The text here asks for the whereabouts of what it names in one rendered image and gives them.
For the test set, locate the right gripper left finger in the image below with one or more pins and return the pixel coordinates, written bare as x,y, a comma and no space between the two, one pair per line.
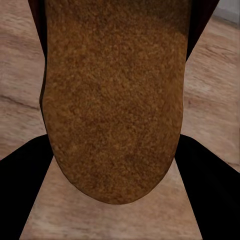
21,176

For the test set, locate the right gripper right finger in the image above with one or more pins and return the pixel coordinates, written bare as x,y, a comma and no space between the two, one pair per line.
213,189

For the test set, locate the sandal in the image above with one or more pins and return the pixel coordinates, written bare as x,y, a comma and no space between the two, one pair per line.
112,91

